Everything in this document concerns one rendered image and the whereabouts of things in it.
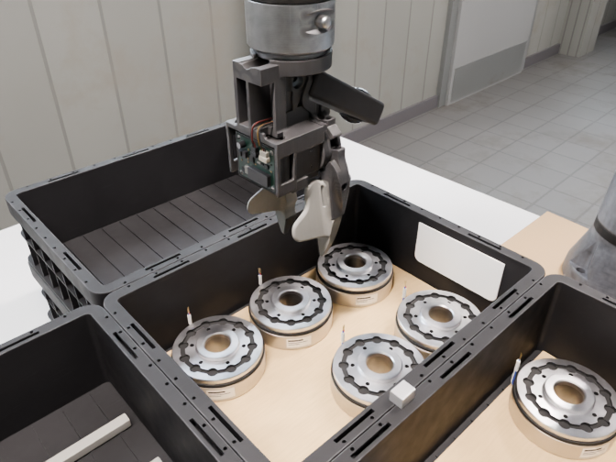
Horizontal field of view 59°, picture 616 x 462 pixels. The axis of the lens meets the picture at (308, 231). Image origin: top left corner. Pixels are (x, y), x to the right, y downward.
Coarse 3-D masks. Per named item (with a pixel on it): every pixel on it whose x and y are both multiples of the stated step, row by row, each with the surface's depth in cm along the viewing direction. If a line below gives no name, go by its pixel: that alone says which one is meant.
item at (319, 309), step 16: (272, 288) 69; (304, 288) 69; (320, 288) 69; (256, 304) 67; (320, 304) 67; (256, 320) 65; (272, 320) 65; (288, 320) 64; (304, 320) 65; (320, 320) 64
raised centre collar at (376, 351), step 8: (368, 352) 59; (376, 352) 60; (384, 352) 59; (392, 352) 59; (360, 360) 58; (392, 360) 59; (400, 360) 58; (360, 368) 57; (368, 368) 58; (392, 368) 58; (400, 368) 57; (368, 376) 57; (376, 376) 57; (384, 376) 57; (392, 376) 57
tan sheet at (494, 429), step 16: (544, 352) 64; (496, 400) 59; (480, 416) 57; (496, 416) 57; (464, 432) 55; (480, 432) 55; (496, 432) 55; (512, 432) 55; (448, 448) 54; (464, 448) 54; (480, 448) 54; (496, 448) 54; (512, 448) 54; (528, 448) 54
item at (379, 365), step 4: (368, 360) 60; (372, 360) 60; (376, 360) 60; (380, 360) 60; (384, 360) 60; (388, 360) 59; (368, 364) 60; (372, 364) 60; (376, 364) 60; (380, 364) 60; (384, 364) 60; (388, 364) 60; (372, 368) 61; (376, 368) 61; (380, 368) 61; (384, 368) 60; (388, 368) 60; (376, 372) 61; (380, 372) 61; (384, 372) 61
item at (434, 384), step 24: (552, 288) 59; (576, 288) 59; (504, 312) 56; (480, 336) 53; (456, 360) 50; (432, 384) 48; (408, 408) 46; (384, 432) 44; (336, 456) 42; (360, 456) 42
